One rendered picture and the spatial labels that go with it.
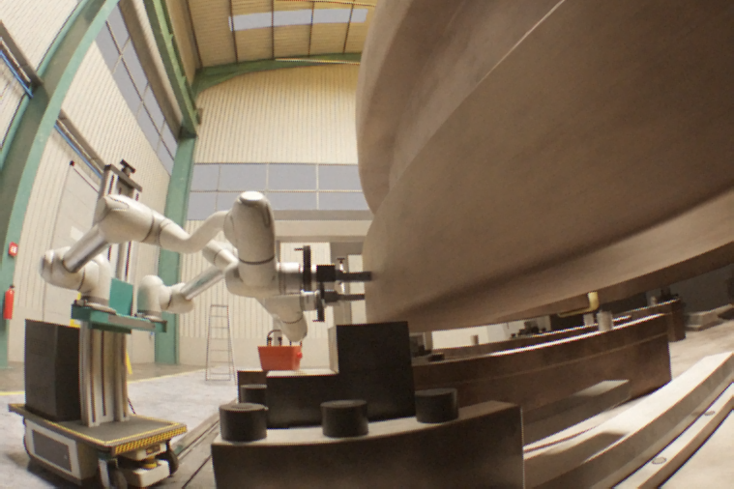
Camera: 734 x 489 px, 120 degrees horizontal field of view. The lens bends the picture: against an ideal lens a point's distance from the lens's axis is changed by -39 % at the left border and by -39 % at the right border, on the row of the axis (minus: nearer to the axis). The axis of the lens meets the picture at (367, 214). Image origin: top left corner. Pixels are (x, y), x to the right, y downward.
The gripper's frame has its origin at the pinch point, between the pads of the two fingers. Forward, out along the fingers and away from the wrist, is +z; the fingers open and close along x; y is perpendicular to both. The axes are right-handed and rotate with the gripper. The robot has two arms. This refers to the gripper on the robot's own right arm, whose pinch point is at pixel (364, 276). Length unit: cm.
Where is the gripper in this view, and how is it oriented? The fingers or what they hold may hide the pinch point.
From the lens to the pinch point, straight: 97.8
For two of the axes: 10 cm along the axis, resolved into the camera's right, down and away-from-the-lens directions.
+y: 0.7, 9.3, -3.6
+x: 1.4, -3.7, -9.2
